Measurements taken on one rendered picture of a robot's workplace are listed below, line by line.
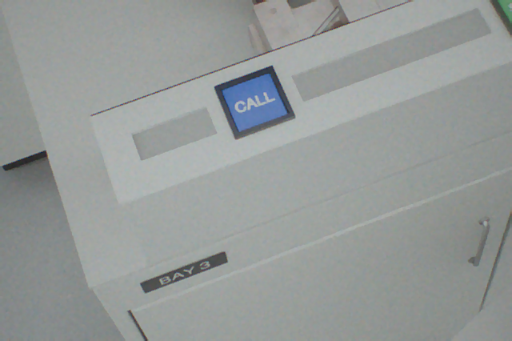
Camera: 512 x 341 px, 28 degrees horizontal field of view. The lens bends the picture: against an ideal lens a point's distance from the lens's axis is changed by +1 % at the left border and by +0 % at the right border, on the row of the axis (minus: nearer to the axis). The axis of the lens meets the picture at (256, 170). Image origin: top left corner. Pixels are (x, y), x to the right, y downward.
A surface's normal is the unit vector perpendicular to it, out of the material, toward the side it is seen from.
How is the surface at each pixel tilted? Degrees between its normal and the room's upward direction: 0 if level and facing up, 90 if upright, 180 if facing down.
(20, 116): 90
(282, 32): 0
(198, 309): 90
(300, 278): 90
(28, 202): 0
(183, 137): 0
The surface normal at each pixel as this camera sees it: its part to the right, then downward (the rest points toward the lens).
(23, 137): 0.35, 0.82
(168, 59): -0.08, -0.45
